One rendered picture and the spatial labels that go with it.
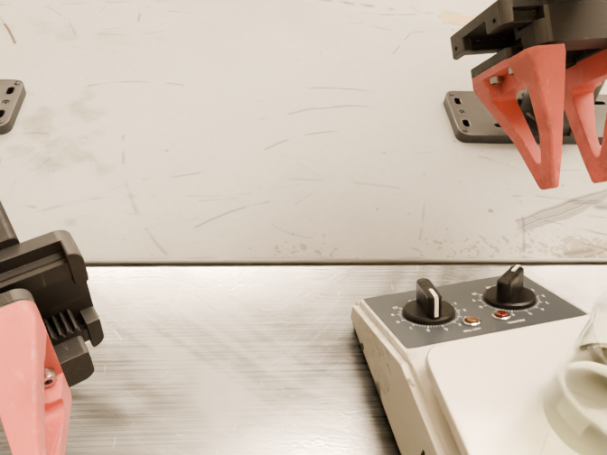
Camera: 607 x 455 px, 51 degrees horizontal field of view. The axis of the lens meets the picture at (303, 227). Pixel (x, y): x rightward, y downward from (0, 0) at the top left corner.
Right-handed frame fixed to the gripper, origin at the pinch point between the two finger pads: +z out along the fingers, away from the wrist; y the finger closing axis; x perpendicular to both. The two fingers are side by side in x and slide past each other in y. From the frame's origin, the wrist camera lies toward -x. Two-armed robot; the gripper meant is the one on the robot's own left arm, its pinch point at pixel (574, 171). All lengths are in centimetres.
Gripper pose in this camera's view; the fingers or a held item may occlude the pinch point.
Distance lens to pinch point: 39.6
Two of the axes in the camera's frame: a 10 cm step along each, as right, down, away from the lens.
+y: 9.7, -1.2, 2.1
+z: 1.3, 9.9, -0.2
